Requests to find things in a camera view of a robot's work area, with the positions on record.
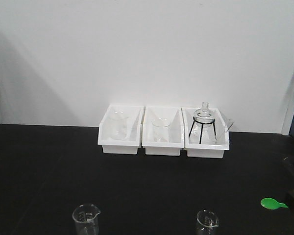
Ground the green plastic spoon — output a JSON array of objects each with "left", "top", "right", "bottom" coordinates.
[{"left": 260, "top": 197, "right": 288, "bottom": 210}]

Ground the glass beaker in middle bin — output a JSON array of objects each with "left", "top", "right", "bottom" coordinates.
[{"left": 151, "top": 118, "right": 171, "bottom": 142}]

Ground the glass beaker in bin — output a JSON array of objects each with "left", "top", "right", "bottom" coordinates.
[
  {"left": 151, "top": 118, "right": 171, "bottom": 142},
  {"left": 109, "top": 111, "right": 127, "bottom": 140}
]

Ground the middle white storage bin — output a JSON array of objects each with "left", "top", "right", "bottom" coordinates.
[{"left": 142, "top": 106, "right": 185, "bottom": 156}]

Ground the white storage bin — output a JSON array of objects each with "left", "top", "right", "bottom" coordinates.
[
  {"left": 142, "top": 106, "right": 185, "bottom": 156},
  {"left": 98, "top": 105, "right": 145, "bottom": 155},
  {"left": 182, "top": 107, "right": 230, "bottom": 159}
]

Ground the glass beaker in left bin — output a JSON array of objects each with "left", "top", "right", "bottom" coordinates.
[{"left": 109, "top": 111, "right": 127, "bottom": 140}]

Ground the left white storage bin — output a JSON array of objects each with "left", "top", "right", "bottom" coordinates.
[{"left": 98, "top": 105, "right": 145, "bottom": 155}]

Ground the round glass flask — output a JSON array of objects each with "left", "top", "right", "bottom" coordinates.
[{"left": 193, "top": 102, "right": 215, "bottom": 124}]

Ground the right white storage bin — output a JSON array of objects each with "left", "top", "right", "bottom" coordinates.
[{"left": 182, "top": 107, "right": 230, "bottom": 159}]

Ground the clear glass funnel tube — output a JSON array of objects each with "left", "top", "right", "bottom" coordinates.
[{"left": 212, "top": 118, "right": 234, "bottom": 144}]

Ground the left foreground glass beaker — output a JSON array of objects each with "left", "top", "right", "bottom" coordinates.
[{"left": 72, "top": 203, "right": 101, "bottom": 235}]

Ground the foreground glass beaker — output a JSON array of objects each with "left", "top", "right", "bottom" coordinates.
[
  {"left": 72, "top": 203, "right": 101, "bottom": 235},
  {"left": 196, "top": 210, "right": 219, "bottom": 235}
]

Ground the right foreground glass beaker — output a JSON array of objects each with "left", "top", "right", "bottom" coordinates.
[{"left": 196, "top": 210, "right": 219, "bottom": 235}]

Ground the black wire tripod stand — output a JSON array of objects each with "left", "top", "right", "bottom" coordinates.
[{"left": 188, "top": 115, "right": 217, "bottom": 144}]

